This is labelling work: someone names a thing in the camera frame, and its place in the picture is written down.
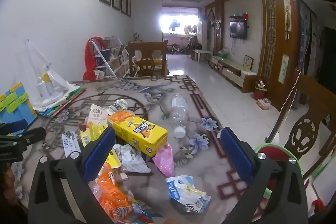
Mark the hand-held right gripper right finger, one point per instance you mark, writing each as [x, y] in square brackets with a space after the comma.
[236, 153]

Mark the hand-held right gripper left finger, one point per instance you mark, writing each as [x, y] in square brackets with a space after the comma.
[99, 150]

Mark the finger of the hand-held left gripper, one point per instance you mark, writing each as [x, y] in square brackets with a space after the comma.
[13, 127]
[23, 138]

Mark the white barcode box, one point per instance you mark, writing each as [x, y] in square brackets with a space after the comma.
[69, 144]

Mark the white yellow snack packet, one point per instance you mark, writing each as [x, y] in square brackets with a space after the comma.
[97, 119]

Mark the silver paper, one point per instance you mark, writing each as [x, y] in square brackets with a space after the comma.
[131, 159]

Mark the red bin with green rim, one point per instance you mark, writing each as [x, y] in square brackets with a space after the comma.
[273, 151]

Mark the yellow drink carton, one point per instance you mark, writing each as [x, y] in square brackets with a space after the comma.
[131, 129]

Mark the orange snack packet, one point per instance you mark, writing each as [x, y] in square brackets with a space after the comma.
[113, 192]

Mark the crushed bottle with patterned label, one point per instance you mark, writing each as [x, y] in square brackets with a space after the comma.
[118, 107]

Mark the clear plastic packaging trash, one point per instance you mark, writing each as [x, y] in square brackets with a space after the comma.
[183, 187]

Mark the pink plastic bag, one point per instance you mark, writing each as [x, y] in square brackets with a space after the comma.
[164, 158]

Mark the clear plastic bottle white cap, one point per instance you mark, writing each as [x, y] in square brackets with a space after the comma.
[178, 113]

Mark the blue toy with green clips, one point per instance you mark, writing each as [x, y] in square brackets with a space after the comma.
[18, 113]

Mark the tissue box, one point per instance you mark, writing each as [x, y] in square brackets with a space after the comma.
[263, 104]

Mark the stack of books under lamp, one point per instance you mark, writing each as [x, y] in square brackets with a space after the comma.
[68, 102]

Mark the small dark pen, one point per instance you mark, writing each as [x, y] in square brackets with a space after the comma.
[101, 92]

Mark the white desk lamp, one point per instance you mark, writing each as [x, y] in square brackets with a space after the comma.
[52, 82]

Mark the red pot with doll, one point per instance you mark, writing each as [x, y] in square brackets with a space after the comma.
[260, 95]

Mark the low wooden television cabinet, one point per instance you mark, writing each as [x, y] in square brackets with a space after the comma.
[236, 74]

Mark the red cloth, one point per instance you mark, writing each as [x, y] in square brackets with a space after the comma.
[89, 61]

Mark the white book rack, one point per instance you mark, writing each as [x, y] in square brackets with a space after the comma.
[115, 61]

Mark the small framed picture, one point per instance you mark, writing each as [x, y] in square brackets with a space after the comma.
[248, 62]

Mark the framed bamboo print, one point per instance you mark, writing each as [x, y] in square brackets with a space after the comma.
[284, 69]

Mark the carved wooden chair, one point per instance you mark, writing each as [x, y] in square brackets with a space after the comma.
[315, 92]

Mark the green white box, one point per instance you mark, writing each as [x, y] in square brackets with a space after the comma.
[223, 53]

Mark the white low stool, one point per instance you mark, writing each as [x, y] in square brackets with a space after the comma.
[202, 51]

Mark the wooden dining chair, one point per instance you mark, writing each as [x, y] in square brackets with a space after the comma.
[147, 49]

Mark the small bicycle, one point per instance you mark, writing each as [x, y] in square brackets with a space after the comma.
[174, 49]

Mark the hanging laundry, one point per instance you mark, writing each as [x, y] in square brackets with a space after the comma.
[174, 26]

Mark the tall framed flower print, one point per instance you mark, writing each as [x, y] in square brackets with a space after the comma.
[287, 12]

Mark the wall television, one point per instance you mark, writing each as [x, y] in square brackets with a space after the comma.
[238, 29]

